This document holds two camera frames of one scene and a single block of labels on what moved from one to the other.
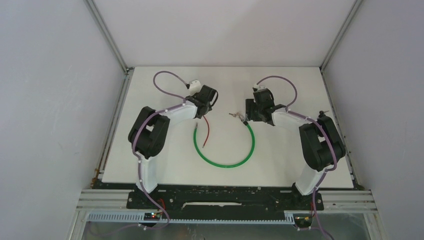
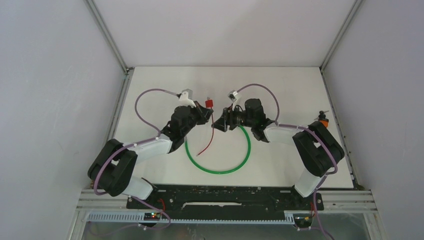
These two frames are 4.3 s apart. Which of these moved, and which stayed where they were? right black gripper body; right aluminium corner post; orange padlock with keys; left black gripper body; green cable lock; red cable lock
Moved: left black gripper body; right black gripper body; green cable lock; red cable lock
Stayed: right aluminium corner post; orange padlock with keys
